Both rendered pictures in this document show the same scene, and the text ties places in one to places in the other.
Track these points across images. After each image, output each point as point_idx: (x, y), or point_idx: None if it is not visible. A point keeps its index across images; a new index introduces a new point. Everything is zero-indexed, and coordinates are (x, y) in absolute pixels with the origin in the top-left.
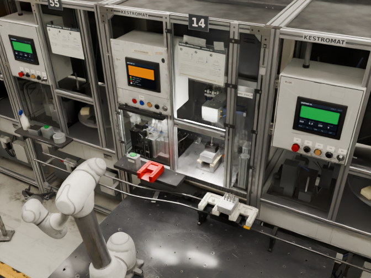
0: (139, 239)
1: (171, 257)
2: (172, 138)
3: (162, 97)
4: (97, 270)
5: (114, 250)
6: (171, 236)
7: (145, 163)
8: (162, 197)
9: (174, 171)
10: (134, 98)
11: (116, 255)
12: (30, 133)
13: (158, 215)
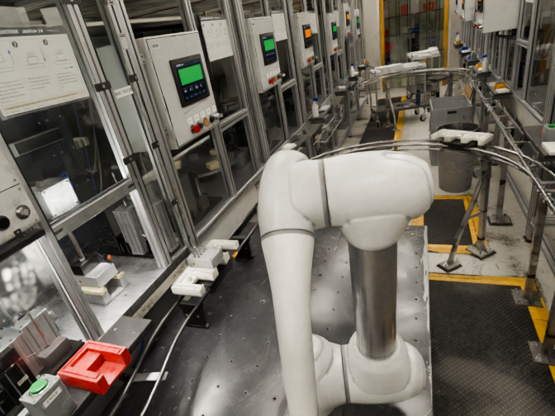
0: (243, 406)
1: (277, 343)
2: (67, 269)
3: (1, 189)
4: (396, 342)
5: (332, 353)
6: (234, 355)
7: None
8: (126, 400)
9: (105, 333)
10: None
11: (339, 350)
12: None
13: (181, 391)
